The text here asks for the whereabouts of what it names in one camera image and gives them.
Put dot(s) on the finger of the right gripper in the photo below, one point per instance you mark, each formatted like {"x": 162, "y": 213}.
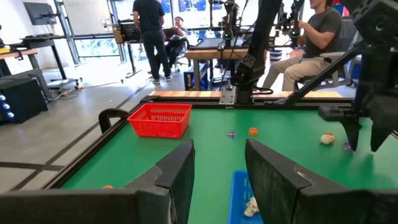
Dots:
{"x": 354, "y": 132}
{"x": 379, "y": 133}

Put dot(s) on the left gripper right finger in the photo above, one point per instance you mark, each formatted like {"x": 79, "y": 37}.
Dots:
{"x": 295, "y": 205}

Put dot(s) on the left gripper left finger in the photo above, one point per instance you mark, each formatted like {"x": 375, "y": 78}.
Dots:
{"x": 93, "y": 208}

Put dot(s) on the purple plastic witch hat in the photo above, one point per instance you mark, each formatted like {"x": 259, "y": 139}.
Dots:
{"x": 231, "y": 134}
{"x": 346, "y": 145}

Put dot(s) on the grey office chair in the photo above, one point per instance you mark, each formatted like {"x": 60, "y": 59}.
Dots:
{"x": 342, "y": 56}

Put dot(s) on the blue plastic basket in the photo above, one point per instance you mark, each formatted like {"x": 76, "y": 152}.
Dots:
{"x": 237, "y": 193}

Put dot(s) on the person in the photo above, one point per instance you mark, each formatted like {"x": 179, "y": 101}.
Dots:
{"x": 178, "y": 31}
{"x": 152, "y": 31}
{"x": 323, "y": 25}

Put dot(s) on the green table mat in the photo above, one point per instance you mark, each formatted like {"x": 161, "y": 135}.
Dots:
{"x": 217, "y": 155}

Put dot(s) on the red plastic basket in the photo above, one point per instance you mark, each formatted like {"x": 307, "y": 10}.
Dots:
{"x": 161, "y": 129}

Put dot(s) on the black computer tower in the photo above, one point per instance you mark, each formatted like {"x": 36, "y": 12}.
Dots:
{"x": 25, "y": 99}

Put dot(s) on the wooden workbench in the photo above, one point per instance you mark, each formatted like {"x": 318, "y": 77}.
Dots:
{"x": 214, "y": 53}

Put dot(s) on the black desk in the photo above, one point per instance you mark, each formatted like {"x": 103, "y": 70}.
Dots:
{"x": 43, "y": 37}

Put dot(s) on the black mesh box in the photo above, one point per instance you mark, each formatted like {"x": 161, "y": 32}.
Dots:
{"x": 130, "y": 31}

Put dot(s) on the black monitor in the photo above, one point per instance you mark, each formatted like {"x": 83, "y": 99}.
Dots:
{"x": 40, "y": 14}

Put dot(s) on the black metal table frame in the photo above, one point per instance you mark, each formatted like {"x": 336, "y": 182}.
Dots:
{"x": 93, "y": 147}

